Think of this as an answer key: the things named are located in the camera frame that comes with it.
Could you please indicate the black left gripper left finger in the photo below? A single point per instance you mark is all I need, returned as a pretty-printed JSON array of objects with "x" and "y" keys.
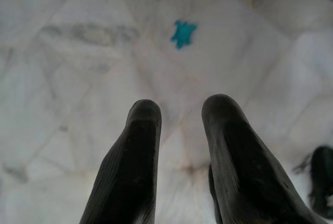
[{"x": 130, "y": 161}]

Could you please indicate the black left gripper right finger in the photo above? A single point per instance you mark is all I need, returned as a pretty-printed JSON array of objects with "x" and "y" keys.
[{"x": 239, "y": 156}]

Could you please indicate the black robot foot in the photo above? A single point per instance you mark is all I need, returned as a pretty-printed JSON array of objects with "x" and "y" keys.
[{"x": 322, "y": 174}]

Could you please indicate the teal floor marker sticker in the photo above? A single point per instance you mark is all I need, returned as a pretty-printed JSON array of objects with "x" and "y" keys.
[{"x": 183, "y": 33}]

